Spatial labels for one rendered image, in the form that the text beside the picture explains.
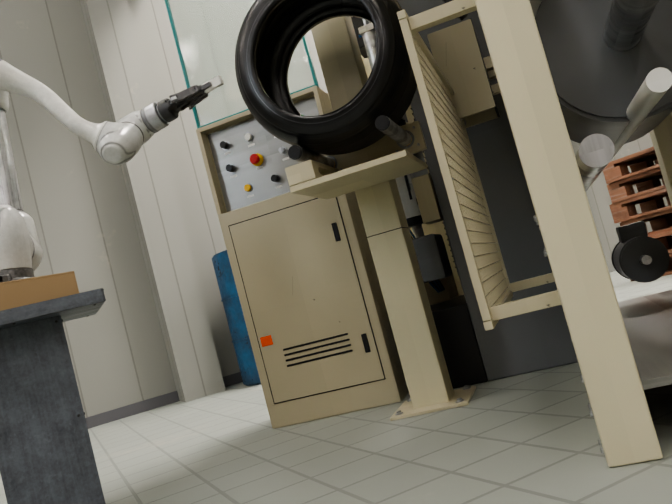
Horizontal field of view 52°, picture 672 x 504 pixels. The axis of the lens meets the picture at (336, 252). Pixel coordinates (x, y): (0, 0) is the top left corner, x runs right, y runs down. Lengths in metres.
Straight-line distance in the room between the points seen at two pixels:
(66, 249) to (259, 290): 2.82
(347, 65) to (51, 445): 1.54
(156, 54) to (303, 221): 3.44
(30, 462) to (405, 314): 1.24
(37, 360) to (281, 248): 1.03
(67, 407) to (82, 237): 3.29
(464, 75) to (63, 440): 1.66
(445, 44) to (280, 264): 1.06
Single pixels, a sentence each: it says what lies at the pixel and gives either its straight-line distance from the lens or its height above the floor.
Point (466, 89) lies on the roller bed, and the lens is 2.30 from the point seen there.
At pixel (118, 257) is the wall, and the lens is 5.41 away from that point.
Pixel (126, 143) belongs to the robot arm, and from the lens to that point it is 2.27.
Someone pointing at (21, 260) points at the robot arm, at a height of 0.81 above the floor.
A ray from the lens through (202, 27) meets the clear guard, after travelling 3.05.
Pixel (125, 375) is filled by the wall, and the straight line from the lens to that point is 5.35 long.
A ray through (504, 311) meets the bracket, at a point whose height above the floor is 0.33.
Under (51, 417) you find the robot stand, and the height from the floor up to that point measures 0.32.
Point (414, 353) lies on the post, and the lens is 2.38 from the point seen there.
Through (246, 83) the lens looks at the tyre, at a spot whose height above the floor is 1.15.
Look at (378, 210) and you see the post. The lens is 2.37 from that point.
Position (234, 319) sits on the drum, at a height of 0.48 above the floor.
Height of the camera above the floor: 0.45
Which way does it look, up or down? 4 degrees up
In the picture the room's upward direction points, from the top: 15 degrees counter-clockwise
